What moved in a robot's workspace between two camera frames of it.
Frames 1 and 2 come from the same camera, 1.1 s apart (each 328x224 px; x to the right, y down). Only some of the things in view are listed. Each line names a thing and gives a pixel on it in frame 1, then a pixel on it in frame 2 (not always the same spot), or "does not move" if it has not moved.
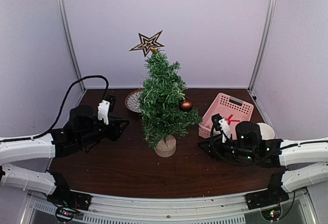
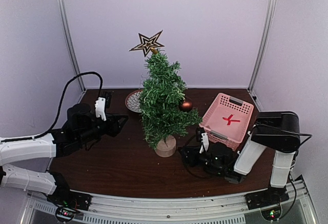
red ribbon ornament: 229,120 does not move
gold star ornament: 148,43 does not move
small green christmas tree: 163,90 does not move
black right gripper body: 217,144 to 193,162
